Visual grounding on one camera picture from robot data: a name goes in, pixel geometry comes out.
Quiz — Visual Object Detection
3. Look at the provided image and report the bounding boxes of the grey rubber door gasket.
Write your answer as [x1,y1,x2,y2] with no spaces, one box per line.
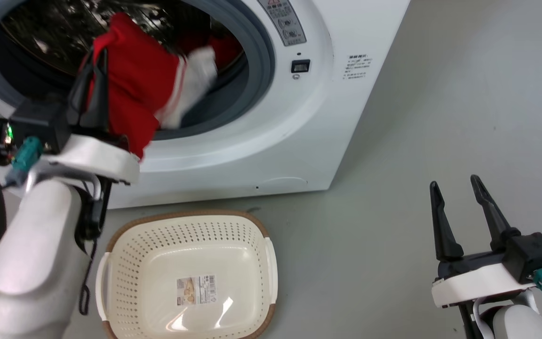
[0,0,277,141]

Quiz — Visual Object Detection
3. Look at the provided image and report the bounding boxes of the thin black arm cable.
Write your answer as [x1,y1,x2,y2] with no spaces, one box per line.
[74,176,112,316]
[457,303,483,339]

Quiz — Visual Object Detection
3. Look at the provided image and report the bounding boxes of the barcode sticker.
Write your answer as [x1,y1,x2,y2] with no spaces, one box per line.
[176,275,218,306]

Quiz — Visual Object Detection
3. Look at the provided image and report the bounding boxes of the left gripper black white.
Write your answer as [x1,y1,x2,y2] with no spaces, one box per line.
[0,47,141,185]

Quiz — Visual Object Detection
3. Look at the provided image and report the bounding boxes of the red garment with white trim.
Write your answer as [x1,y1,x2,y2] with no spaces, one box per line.
[85,12,245,161]

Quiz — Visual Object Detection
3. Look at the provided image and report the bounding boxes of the white front-load washing machine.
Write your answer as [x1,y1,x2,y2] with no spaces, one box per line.
[0,0,411,210]

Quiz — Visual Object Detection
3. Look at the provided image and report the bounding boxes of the cream perforated laundry basket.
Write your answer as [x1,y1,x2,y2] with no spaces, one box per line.
[95,210,279,339]

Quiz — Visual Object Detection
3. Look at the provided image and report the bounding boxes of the grey control label panel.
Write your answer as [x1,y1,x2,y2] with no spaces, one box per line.
[257,0,307,47]

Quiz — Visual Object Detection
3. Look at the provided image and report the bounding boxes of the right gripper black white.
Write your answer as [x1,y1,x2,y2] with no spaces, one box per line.
[430,175,542,310]

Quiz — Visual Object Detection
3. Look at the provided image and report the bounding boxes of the printed text label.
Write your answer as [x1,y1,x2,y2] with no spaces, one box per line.
[343,54,375,80]

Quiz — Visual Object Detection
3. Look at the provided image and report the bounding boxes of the shiny steel washer drum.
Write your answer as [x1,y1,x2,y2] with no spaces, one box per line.
[0,0,245,77]

